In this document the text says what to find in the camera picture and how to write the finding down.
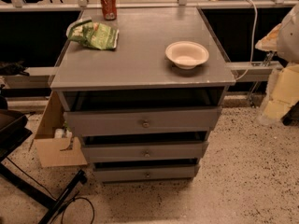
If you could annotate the green chip bag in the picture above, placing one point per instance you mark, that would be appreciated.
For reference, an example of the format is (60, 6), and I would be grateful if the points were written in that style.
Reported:
(93, 35)

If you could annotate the grey middle drawer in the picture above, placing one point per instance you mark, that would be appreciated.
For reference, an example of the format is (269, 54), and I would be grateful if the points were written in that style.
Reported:
(144, 151)

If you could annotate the cardboard box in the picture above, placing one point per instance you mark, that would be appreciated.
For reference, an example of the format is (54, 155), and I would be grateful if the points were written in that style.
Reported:
(55, 145)

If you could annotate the white paper bowl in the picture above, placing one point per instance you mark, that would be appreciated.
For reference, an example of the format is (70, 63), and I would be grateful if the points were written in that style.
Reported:
(186, 54)

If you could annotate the black chair base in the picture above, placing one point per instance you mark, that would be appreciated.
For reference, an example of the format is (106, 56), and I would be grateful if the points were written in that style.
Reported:
(15, 133)

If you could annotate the red soda can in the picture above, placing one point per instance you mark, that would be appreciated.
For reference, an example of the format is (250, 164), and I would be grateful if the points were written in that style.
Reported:
(109, 9)

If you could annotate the grey drawer cabinet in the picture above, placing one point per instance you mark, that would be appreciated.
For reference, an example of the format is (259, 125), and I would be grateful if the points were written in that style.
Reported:
(138, 75)

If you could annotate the grey drawer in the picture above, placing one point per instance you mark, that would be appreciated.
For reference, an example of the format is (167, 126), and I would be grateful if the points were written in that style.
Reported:
(147, 173)
(165, 120)
(144, 151)

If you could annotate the metal frame rail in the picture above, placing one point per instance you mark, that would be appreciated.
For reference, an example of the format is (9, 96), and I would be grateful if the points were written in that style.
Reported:
(39, 76)

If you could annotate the grey top drawer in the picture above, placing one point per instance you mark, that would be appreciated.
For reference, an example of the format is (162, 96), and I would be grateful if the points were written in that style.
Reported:
(165, 120)

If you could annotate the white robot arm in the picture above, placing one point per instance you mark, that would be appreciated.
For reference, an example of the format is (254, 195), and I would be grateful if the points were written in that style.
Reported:
(282, 92)

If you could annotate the grey bottom drawer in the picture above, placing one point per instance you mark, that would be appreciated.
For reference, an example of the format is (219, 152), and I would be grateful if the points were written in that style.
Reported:
(147, 173)

